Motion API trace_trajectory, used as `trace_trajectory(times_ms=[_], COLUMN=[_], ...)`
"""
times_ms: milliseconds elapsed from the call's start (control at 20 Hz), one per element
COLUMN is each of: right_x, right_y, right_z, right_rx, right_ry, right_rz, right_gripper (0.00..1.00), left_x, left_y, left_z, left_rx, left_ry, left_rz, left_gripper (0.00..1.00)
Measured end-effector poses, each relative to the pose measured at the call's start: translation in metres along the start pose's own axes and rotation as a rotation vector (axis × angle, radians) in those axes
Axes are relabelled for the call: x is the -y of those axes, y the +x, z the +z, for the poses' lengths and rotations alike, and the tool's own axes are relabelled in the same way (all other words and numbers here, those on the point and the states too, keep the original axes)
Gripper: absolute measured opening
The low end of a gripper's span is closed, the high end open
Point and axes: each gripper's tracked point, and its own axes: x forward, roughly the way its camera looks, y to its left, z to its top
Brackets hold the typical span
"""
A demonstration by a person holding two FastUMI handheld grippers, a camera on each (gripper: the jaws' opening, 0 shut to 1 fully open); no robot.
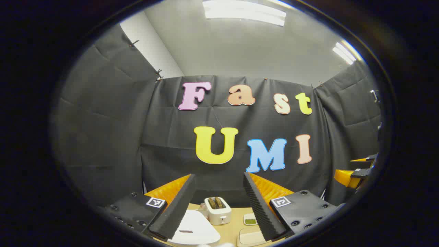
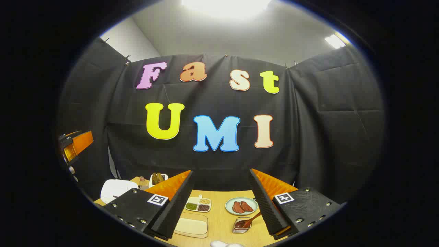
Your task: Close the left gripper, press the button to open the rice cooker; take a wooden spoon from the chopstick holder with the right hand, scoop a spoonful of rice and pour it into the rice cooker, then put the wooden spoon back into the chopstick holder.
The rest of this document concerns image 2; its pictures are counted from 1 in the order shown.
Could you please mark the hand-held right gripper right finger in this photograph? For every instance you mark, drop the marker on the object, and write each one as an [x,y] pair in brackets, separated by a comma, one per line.
[265,209]

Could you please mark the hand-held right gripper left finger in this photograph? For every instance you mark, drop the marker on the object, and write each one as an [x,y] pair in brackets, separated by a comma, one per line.
[175,209]

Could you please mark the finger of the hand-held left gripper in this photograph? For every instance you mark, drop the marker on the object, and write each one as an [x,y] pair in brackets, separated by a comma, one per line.
[80,144]

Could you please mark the tray of white rice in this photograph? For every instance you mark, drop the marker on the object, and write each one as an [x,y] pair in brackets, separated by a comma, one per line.
[192,225]

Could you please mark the white rice cooker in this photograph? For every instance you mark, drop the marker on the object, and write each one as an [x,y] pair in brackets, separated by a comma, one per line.
[116,188]

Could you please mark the red meat piece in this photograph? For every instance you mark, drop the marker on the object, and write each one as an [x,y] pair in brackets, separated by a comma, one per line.
[237,207]
[247,206]

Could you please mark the white divided grain dish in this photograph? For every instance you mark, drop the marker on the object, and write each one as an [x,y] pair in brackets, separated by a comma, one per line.
[198,204]

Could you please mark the white toaster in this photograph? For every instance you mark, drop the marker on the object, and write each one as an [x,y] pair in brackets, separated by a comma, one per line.
[164,177]

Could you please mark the brown bread slice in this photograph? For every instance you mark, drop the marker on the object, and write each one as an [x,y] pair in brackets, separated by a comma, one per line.
[154,179]
[160,178]

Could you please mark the pale green plate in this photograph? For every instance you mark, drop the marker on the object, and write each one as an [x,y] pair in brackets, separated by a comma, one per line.
[230,206]

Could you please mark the small clear bottle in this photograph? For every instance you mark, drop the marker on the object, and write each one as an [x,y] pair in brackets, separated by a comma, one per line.
[142,183]

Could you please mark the black backdrop cloth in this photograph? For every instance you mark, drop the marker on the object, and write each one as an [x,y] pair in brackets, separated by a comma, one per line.
[308,137]

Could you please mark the small ceiling light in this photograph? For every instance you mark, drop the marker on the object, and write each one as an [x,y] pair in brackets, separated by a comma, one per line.
[334,41]

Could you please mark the large ceiling light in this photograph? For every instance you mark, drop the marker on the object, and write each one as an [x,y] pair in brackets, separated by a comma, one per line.
[226,7]

